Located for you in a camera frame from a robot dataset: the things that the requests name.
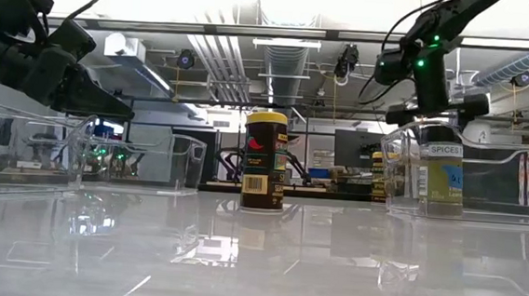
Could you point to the black hanging ceiling device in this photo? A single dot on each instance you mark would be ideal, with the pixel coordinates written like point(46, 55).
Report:
point(347, 60)

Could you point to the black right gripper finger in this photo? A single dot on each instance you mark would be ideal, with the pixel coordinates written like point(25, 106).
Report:
point(402, 115)
point(473, 105)

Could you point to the wooden background table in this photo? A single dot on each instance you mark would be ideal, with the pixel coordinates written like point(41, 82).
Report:
point(317, 194)

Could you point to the grey ribbed ceiling duct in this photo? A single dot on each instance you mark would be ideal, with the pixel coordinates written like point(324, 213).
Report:
point(284, 75)

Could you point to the black monitor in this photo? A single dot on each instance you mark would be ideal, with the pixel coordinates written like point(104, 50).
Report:
point(353, 149)

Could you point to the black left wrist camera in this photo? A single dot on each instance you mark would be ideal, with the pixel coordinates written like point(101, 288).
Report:
point(71, 39)

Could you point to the striped flexible ceiling duct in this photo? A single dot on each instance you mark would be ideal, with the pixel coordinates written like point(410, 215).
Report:
point(517, 65)

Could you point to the black dome ceiling camera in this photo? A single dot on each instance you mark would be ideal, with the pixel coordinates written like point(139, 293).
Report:
point(522, 78)
point(185, 59)

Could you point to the clear plastic bin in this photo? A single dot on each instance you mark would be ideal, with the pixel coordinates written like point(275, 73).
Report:
point(189, 161)
point(395, 176)
point(77, 153)

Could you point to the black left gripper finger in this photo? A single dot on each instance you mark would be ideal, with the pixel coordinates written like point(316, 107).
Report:
point(92, 103)

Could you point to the white ceiling light fixture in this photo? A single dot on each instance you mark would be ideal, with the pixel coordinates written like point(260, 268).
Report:
point(286, 43)

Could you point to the white ceiling unit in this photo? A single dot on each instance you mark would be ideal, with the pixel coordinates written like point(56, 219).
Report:
point(122, 47)

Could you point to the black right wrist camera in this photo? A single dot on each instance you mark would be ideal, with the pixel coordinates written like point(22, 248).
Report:
point(391, 66)

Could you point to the lit blue screen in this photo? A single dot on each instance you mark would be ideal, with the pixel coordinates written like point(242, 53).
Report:
point(109, 130)

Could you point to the white round column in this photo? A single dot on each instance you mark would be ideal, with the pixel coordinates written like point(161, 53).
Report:
point(478, 132)

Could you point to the green herb jar black lid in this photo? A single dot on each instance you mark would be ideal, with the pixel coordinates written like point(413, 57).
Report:
point(444, 179)

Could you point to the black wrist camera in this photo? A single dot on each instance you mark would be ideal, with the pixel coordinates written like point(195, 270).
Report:
point(391, 66)
point(71, 39)

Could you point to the black background robot arm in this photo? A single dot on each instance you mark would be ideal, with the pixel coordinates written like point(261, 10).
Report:
point(298, 166)
point(223, 156)

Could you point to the blue box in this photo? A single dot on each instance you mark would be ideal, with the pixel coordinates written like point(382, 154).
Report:
point(320, 173)

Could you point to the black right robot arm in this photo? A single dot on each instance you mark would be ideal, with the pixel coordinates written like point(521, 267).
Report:
point(460, 12)

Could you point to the black frame beam with lights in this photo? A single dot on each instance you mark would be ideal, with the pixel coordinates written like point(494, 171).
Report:
point(161, 28)

